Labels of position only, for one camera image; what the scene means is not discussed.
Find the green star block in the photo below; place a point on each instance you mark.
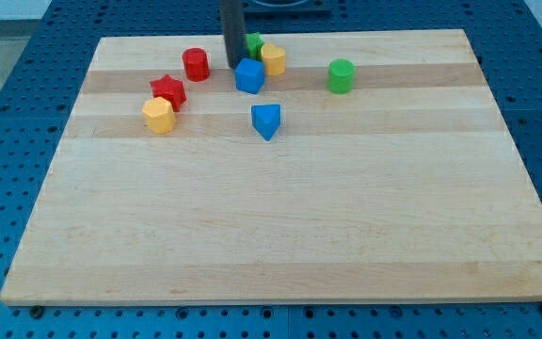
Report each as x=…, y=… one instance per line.
x=254, y=45

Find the red star block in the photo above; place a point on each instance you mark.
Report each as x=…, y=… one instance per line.
x=170, y=89

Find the blue triangle block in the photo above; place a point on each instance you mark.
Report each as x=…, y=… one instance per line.
x=266, y=119

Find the blue cube block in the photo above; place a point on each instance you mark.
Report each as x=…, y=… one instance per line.
x=249, y=76

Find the light wooden board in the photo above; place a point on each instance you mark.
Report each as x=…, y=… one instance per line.
x=407, y=189

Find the yellow heart block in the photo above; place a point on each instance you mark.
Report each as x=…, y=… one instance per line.
x=273, y=58

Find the green cylinder block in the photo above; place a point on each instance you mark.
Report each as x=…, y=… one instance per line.
x=341, y=73

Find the yellow hexagon block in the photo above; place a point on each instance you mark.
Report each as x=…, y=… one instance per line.
x=159, y=115

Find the red cylinder block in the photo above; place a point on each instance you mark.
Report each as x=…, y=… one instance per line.
x=196, y=64

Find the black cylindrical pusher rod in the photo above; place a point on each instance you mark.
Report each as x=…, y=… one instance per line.
x=232, y=19

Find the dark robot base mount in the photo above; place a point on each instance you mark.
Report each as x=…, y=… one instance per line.
x=264, y=7

